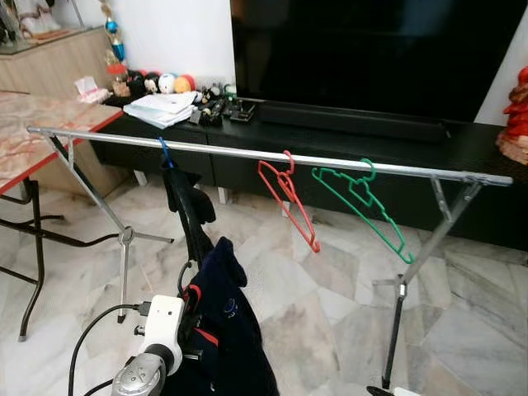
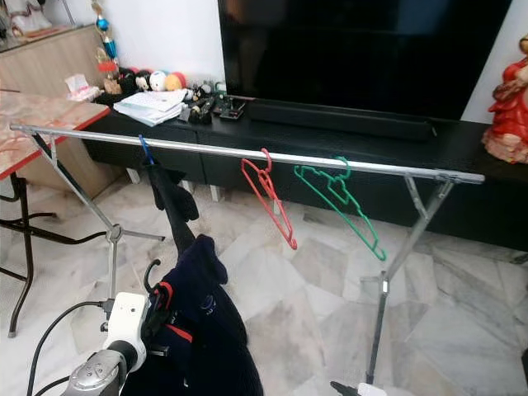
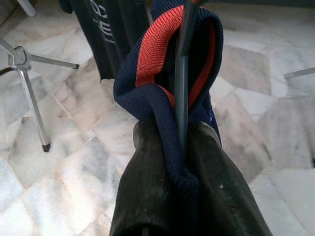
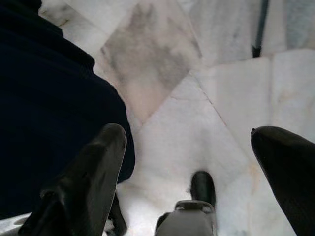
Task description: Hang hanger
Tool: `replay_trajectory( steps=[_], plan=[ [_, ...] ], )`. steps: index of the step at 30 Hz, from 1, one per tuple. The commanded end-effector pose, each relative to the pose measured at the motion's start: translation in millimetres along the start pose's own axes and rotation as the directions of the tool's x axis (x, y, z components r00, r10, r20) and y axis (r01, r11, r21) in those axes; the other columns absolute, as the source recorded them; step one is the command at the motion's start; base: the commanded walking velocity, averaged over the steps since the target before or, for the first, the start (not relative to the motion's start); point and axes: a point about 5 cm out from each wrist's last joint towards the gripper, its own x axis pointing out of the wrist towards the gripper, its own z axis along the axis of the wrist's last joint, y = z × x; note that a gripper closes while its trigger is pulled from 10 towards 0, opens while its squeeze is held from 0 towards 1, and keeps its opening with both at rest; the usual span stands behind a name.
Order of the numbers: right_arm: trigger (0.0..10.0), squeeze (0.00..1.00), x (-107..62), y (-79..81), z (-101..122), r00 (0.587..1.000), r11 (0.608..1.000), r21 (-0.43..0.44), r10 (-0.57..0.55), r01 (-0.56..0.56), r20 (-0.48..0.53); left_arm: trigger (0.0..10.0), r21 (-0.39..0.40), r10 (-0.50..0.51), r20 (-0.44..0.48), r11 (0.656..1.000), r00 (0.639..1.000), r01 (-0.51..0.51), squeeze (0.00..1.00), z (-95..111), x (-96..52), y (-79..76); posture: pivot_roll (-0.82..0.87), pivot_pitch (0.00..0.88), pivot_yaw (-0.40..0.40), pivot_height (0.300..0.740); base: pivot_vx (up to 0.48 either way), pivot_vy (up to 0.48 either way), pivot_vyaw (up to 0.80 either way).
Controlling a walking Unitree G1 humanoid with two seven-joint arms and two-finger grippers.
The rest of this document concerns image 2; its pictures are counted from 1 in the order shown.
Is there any light wooden cabinet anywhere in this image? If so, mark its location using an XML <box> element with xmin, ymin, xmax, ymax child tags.
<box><xmin>0</xmin><ymin>23</ymin><xmax>108</xmax><ymax>96</ymax></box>

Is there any pink white tissue pack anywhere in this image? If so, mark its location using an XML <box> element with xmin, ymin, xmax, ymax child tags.
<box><xmin>66</xmin><ymin>74</ymin><xmax>104</xmax><ymax>101</ymax></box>

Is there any white blue round plush toy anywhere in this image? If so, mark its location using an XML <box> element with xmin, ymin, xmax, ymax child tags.
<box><xmin>148</xmin><ymin>70</ymin><xmax>170</xmax><ymax>92</ymax></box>

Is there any black t-shirt green logo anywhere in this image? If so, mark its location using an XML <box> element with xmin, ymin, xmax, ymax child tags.
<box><xmin>148</xmin><ymin>158</ymin><xmax>200</xmax><ymax>257</ymax></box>

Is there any red plastic clothes hanger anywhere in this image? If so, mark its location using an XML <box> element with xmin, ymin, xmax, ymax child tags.
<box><xmin>240</xmin><ymin>148</ymin><xmax>299</xmax><ymax>251</ymax></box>

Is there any silver metal clothes rack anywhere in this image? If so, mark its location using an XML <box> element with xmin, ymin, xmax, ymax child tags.
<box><xmin>10</xmin><ymin>124</ymin><xmax>486</xmax><ymax>387</ymax></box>

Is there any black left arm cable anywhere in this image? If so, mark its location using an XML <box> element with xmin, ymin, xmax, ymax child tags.
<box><xmin>29</xmin><ymin>299</ymin><xmax>112</xmax><ymax>396</ymax></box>

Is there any jar with red lid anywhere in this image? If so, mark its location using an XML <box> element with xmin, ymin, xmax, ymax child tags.
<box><xmin>99</xmin><ymin>59</ymin><xmax>125</xmax><ymax>94</ymax></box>

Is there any green plastic clothes hanger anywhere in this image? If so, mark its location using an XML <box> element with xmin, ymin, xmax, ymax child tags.
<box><xmin>294</xmin><ymin>156</ymin><xmax>387</xmax><ymax>262</ymax></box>

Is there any black remote control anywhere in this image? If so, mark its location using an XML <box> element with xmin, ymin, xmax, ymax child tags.
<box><xmin>186</xmin><ymin>99</ymin><xmax>215</xmax><ymax>125</ymax></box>

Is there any yellow red round plush toy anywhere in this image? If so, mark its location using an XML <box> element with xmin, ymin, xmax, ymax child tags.
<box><xmin>163</xmin><ymin>72</ymin><xmax>187</xmax><ymax>92</ymax></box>

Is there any red robed figurine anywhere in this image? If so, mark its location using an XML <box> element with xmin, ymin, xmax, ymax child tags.
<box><xmin>483</xmin><ymin>35</ymin><xmax>528</xmax><ymax>163</ymax></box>

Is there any black white mouse plush toy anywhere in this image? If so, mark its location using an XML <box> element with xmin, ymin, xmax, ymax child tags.
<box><xmin>134</xmin><ymin>70</ymin><xmax>154</xmax><ymax>92</ymax></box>

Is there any black flat television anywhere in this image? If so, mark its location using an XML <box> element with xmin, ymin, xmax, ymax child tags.
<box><xmin>219</xmin><ymin>0</ymin><xmax>514</xmax><ymax>120</ymax></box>

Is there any small black box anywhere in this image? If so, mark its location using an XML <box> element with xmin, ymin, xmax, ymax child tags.
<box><xmin>217</xmin><ymin>97</ymin><xmax>247</xmax><ymax>120</ymax></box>

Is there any blue clothes hanger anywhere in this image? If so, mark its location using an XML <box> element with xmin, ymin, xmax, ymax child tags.
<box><xmin>139</xmin><ymin>134</ymin><xmax>158</xmax><ymax>166</ymax></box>

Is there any marble folding table red edge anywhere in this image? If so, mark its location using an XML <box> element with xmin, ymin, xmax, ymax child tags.
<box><xmin>0</xmin><ymin>91</ymin><xmax>100</xmax><ymax>339</ymax></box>

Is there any black soundbar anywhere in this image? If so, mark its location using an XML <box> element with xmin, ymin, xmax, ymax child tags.
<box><xmin>243</xmin><ymin>99</ymin><xmax>436</xmax><ymax>141</ymax></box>

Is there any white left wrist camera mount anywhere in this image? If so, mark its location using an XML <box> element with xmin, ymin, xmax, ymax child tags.
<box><xmin>106</xmin><ymin>291</ymin><xmax>151</xmax><ymax>347</ymax></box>

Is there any black round plush toy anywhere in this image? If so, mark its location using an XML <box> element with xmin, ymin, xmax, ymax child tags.
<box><xmin>120</xmin><ymin>68</ymin><xmax>139</xmax><ymax>93</ymax></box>

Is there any gold blue trophy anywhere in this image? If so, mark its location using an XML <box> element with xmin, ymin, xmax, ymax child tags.
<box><xmin>92</xmin><ymin>0</ymin><xmax>120</xmax><ymax>73</ymax></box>

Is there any white porcelain figurine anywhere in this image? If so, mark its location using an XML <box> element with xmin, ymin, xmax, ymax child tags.
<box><xmin>0</xmin><ymin>0</ymin><xmax>50</xmax><ymax>38</ymax></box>

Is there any navy shirt red collar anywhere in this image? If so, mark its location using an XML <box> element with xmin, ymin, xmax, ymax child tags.
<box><xmin>124</xmin><ymin>235</ymin><xmax>265</xmax><ymax>396</ymax></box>

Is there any small black white figurine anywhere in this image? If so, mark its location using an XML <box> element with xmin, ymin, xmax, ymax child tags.
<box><xmin>188</xmin><ymin>81</ymin><xmax>211</xmax><ymax>101</ymax></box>

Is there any white paper stack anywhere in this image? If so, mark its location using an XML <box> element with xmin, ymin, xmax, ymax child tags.
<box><xmin>114</xmin><ymin>89</ymin><xmax>189</xmax><ymax>126</ymax></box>

